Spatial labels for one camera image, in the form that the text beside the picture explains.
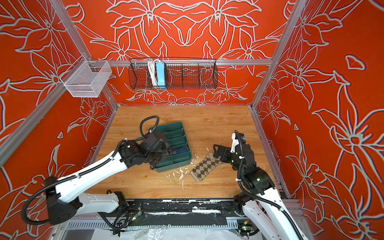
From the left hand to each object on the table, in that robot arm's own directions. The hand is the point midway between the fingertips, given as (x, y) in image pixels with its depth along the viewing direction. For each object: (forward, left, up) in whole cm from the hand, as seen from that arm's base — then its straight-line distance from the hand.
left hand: (171, 152), depth 72 cm
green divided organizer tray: (+21, +3, -14) cm, 26 cm away
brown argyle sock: (+1, -18, -18) cm, 26 cm away
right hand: (+4, -23, +1) cm, 24 cm away
